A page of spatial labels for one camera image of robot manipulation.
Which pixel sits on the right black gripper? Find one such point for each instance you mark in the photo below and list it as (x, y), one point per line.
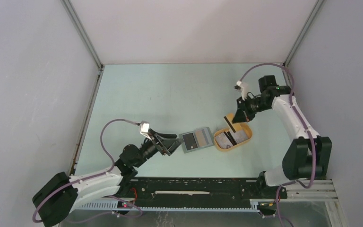
(240, 115)

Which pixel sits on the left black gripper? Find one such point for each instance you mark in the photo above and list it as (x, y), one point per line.
(166, 146)

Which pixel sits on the black vip card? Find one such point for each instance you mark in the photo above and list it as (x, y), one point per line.
(231, 138)
(189, 141)

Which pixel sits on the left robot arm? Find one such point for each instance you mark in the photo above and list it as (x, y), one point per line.
(62, 193)

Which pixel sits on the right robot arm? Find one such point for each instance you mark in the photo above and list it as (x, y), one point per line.
(308, 154)

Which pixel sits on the large white card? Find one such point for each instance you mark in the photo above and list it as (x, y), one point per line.
(240, 136)

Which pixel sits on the orange plastic tray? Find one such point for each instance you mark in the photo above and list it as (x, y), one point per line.
(238, 126)

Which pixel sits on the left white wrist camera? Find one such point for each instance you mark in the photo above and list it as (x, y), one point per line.
(144, 128)

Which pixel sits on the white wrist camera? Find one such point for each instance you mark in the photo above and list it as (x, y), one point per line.
(243, 88)
(144, 128)

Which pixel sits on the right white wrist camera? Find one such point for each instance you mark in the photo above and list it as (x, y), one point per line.
(243, 88)

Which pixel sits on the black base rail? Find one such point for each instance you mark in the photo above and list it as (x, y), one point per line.
(199, 193)

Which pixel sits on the aluminium frame rail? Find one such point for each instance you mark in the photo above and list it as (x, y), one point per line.
(321, 191)

